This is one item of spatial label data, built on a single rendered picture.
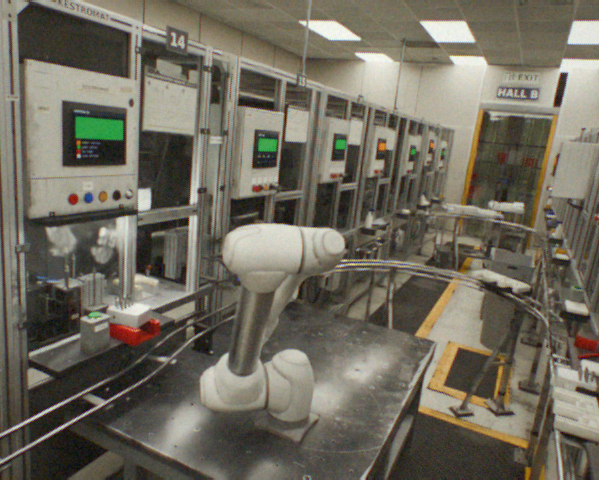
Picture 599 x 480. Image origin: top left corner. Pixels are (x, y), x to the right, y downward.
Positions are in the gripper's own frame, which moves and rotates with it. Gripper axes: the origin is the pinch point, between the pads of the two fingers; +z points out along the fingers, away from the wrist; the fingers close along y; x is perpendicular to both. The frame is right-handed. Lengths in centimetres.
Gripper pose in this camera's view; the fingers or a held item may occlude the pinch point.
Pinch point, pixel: (207, 268)
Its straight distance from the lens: 199.2
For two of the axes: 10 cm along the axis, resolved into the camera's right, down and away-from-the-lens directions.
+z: -8.9, -1.9, 4.1
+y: 1.1, -9.7, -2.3
